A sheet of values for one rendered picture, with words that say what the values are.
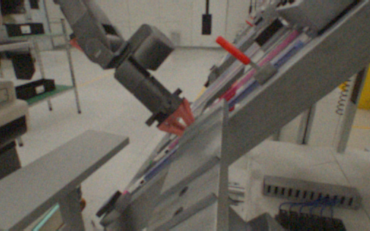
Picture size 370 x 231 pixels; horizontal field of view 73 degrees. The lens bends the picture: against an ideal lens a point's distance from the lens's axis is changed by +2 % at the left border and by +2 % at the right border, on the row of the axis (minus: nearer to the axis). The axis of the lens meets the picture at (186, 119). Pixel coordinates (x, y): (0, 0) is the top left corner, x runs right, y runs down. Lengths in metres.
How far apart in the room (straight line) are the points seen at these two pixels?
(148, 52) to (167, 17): 9.17
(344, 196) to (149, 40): 0.68
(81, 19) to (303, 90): 0.39
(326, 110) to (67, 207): 1.68
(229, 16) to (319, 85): 8.85
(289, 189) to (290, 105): 0.49
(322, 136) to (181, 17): 7.98
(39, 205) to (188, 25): 8.83
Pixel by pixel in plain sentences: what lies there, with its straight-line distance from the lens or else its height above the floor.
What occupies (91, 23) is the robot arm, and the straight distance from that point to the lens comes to 0.51.
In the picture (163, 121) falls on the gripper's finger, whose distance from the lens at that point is 0.48.
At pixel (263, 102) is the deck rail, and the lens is 0.37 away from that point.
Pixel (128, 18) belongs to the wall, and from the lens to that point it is 10.20.
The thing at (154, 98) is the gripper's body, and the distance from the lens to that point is 0.47.
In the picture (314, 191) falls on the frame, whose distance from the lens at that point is 0.84.
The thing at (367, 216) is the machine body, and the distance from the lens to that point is 0.90.
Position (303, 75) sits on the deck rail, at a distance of 0.36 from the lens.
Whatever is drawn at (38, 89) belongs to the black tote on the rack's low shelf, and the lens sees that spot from 3.06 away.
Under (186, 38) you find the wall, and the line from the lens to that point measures 9.46.
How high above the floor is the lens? 1.14
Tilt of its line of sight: 23 degrees down
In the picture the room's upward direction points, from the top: straight up
